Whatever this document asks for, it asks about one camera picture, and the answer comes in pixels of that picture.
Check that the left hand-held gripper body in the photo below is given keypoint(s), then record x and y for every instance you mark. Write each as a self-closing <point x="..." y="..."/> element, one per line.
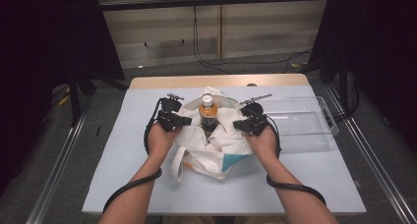
<point x="168" y="111"/>

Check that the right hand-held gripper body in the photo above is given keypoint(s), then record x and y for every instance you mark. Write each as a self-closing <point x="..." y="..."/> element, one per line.
<point x="255" y="114"/>

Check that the orange drink bottle white cap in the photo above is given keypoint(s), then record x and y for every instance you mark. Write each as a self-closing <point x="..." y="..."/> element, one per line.
<point x="208" y="114"/>

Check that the white tote bag green orange print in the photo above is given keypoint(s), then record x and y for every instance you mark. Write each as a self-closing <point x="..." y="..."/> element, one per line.
<point x="209" y="152"/>

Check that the clear plastic tray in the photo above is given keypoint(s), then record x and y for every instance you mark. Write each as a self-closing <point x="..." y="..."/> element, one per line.
<point x="301" y="125"/>

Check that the person's left hand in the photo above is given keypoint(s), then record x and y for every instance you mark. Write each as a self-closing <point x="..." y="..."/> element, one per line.
<point x="161" y="142"/>

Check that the person's right hand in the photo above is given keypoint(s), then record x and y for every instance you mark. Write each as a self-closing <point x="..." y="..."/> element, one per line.
<point x="264" y="145"/>

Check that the pale blue table mat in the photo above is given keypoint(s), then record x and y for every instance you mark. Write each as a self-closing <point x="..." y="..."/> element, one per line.
<point x="131" y="125"/>

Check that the black stand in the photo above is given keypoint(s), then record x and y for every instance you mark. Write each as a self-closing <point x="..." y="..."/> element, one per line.
<point x="74" y="99"/>

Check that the black horizontal bar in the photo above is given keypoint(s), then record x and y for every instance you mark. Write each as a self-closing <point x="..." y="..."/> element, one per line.
<point x="209" y="1"/>

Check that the dark curtain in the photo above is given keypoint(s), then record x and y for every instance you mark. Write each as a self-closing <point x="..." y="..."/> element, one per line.
<point x="39" y="53"/>
<point x="380" y="47"/>

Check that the wooden post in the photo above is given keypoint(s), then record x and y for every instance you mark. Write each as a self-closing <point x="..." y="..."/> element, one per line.
<point x="220" y="24"/>

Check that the metal floor rail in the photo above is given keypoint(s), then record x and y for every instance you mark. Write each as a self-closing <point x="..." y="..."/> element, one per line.
<point x="370" y="158"/>
<point x="55" y="171"/>

